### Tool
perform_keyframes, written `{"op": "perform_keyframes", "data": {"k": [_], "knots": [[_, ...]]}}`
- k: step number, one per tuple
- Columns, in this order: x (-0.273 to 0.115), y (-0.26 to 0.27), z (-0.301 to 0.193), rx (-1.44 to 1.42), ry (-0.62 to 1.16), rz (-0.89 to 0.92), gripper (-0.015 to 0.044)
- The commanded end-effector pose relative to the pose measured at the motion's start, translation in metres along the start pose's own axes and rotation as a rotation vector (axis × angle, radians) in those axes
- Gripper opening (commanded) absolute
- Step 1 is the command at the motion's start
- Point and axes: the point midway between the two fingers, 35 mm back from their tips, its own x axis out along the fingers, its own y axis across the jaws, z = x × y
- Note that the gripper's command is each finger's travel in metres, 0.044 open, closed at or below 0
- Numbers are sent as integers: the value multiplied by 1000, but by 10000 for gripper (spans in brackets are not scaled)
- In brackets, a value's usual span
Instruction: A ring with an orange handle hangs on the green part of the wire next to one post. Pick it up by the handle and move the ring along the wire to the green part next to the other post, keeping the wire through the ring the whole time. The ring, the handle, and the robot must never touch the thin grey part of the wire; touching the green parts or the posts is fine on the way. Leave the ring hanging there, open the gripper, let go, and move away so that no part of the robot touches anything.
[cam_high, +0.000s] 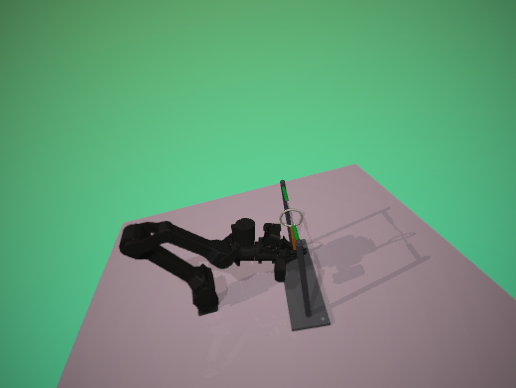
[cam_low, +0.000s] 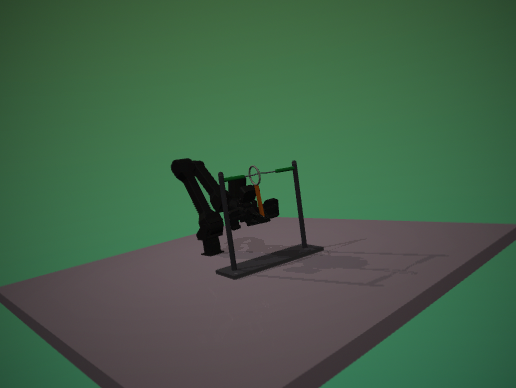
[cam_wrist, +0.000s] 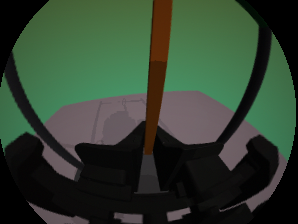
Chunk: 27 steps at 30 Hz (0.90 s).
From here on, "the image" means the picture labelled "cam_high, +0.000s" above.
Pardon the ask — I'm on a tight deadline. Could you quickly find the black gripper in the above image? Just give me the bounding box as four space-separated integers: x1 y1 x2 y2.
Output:
255 236 297 283

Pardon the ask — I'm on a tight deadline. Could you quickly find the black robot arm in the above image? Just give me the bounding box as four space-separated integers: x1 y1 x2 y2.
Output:
119 218 281 316

